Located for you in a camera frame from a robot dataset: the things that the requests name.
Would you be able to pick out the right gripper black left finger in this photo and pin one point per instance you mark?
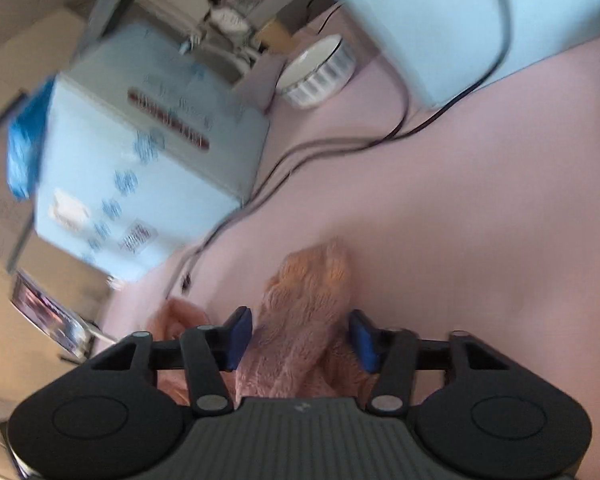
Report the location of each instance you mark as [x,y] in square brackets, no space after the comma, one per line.
[129,408]

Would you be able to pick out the pink knitted sweater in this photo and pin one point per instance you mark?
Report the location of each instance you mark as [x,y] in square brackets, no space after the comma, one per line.
[299,346]

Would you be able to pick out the white striped bowl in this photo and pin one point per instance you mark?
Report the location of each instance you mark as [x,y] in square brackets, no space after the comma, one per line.
[318,73]

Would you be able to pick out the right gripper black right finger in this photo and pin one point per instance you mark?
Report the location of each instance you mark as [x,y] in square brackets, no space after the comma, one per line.
[470,408]

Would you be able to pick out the small white cardboard box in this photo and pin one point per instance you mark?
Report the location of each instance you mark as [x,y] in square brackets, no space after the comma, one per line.
[145,151]

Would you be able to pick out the blue plastic package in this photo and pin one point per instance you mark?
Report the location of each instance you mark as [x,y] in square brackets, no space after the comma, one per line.
[25,142]

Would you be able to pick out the large white cardboard box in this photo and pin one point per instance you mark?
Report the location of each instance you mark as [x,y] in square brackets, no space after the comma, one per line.
[441,47]

